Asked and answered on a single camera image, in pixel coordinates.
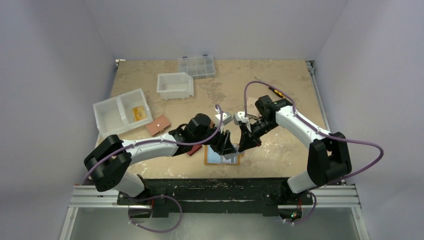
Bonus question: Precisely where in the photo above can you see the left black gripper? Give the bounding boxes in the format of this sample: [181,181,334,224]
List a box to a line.
[193,123,236,156]

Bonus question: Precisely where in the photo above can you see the white VIP credit card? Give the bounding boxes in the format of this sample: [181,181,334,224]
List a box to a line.
[221,145,239,165]

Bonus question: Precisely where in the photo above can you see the light blue credit card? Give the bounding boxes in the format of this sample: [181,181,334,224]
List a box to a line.
[205,146,222,165]

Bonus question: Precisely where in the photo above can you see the orange card holder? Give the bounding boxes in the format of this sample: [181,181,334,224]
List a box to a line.
[204,146,244,166]

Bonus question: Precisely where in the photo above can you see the gold credit card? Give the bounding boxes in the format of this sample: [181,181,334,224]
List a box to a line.
[132,106,148,122]

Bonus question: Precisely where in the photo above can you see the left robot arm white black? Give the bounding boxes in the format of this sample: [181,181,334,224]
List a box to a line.
[83,112,237,205]

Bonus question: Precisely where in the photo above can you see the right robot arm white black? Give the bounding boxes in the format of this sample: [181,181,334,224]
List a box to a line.
[234,95,352,204]

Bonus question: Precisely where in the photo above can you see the beige card holder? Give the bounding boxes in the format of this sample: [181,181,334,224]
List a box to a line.
[246,97,260,117]

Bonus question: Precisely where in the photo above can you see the dark red card holder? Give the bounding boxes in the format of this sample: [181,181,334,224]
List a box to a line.
[187,144,202,156]

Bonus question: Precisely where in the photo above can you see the pink tan card holder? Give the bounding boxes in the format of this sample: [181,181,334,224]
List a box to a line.
[145,114,171,137]

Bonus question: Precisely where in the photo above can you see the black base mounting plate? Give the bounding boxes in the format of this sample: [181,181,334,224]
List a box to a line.
[114,177,314,218]

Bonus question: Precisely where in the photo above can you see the yellow black screwdriver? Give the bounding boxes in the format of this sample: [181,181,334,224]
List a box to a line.
[255,76,285,99]

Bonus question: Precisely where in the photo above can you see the white small open bin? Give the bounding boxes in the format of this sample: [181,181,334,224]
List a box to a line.
[156,72,195,101]

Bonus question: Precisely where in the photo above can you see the clear compartment organizer box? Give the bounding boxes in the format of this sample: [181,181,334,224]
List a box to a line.
[177,54,216,79]

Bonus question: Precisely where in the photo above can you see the white two-compartment bin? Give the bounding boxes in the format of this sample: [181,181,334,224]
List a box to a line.
[93,88,154,138]

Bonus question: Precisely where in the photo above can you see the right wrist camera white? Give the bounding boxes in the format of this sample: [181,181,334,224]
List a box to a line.
[233,111,251,132]

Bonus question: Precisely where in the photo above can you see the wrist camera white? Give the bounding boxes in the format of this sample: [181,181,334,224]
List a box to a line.
[233,111,251,132]
[213,112,233,126]

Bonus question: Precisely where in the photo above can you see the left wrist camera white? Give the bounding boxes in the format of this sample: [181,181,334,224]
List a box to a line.
[213,112,233,126]

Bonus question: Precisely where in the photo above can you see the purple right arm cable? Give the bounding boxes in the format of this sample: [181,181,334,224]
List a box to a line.
[243,80,385,186]

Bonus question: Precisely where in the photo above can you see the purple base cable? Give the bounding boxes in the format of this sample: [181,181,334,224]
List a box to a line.
[127,194,183,234]

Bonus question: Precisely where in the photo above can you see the aluminium frame rail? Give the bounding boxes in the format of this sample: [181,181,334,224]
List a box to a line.
[60,185,370,240]

